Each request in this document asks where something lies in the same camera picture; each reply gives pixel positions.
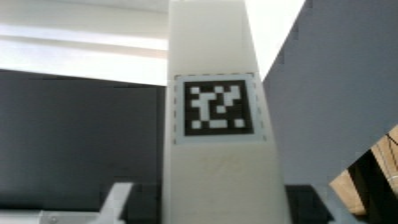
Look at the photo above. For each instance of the white L-shaped fence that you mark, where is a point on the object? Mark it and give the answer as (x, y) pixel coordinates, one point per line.
(137, 40)

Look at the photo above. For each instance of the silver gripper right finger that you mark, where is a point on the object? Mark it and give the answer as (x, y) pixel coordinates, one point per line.
(315, 206)

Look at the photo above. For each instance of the white desk leg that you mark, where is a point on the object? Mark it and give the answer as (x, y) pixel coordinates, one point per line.
(222, 182)

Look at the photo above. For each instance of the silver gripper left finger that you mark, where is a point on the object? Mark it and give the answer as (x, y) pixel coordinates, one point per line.
(107, 216)

